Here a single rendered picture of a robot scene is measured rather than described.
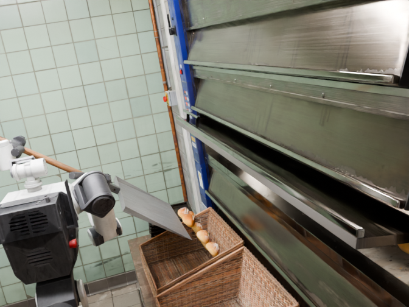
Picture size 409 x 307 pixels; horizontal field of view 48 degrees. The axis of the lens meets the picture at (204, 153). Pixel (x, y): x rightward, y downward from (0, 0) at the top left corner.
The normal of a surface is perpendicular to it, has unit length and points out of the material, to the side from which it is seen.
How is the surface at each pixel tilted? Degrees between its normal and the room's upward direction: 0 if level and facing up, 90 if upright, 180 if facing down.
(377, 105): 90
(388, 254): 0
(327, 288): 70
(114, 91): 90
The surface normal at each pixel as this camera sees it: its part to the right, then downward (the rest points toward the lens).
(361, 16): -0.95, -0.12
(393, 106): -0.95, 0.22
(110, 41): 0.26, 0.21
